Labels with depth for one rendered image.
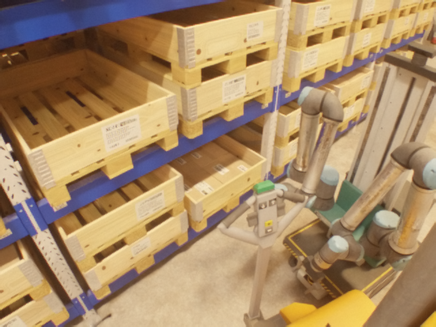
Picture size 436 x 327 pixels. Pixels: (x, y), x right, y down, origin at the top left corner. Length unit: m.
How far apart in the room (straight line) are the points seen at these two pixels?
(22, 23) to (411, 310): 1.39
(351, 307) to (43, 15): 1.82
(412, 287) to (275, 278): 2.38
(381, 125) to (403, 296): 1.68
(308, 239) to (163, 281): 1.21
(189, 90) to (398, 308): 1.60
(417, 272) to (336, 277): 2.11
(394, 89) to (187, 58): 1.12
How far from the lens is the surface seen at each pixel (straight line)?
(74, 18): 1.46
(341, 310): 1.63
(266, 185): 1.27
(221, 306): 2.53
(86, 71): 2.78
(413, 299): 0.34
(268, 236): 1.41
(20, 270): 1.88
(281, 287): 2.65
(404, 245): 1.79
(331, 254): 1.61
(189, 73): 1.76
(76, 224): 2.17
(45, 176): 1.58
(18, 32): 1.41
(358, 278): 2.47
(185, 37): 1.68
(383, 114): 1.93
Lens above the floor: 2.27
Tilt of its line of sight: 38 degrees down
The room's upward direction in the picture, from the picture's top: straight up
